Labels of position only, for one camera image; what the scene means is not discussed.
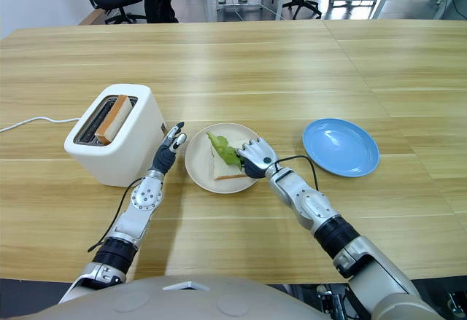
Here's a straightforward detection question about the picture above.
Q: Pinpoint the bread slice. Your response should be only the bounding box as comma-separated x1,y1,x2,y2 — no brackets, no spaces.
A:
94,94,134,147
210,139,253,182

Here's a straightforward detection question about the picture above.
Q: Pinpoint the white cord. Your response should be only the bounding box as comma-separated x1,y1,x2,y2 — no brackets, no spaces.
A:
0,116,81,134

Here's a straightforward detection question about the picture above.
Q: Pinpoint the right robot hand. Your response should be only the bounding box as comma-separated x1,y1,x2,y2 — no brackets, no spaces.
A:
236,137,280,180

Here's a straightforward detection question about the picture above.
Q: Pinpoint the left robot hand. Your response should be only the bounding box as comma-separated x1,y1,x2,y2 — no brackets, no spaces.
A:
150,122,188,176

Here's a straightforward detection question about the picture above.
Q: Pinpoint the robot body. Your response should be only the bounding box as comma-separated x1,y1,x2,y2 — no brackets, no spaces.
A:
16,275,331,320

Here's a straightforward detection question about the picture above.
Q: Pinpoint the cream plate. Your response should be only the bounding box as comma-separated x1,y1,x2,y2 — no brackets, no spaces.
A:
184,122,264,195

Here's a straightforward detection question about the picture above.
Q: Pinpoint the blue plate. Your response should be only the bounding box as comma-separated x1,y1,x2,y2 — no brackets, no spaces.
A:
301,117,381,179

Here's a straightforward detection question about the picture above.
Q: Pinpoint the green lettuce leaf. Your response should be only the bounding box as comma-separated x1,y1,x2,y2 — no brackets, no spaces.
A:
206,131,244,171

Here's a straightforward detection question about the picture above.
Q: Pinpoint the black cable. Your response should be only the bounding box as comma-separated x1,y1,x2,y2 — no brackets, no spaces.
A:
272,155,320,192
87,176,144,254

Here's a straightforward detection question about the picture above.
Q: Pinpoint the cream toaster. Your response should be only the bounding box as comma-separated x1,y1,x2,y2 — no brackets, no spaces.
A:
63,83,167,188

